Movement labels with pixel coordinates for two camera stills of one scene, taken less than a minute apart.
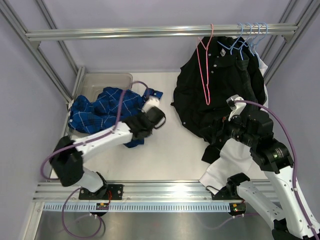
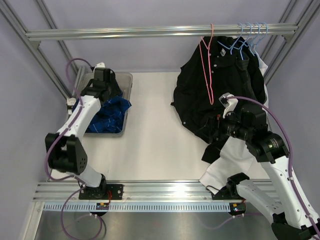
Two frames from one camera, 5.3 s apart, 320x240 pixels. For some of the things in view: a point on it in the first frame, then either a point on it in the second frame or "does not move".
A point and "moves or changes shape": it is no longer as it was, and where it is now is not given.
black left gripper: (139, 114) -> (115, 91)
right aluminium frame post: (299, 12) does not move
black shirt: (216, 70) does not move
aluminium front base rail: (152, 191) does not move
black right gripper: (235, 118) does not move
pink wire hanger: (206, 47) moves or changes shape
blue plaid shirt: (88, 115) moves or changes shape
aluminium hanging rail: (160, 32) does not move
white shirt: (235, 158) does not move
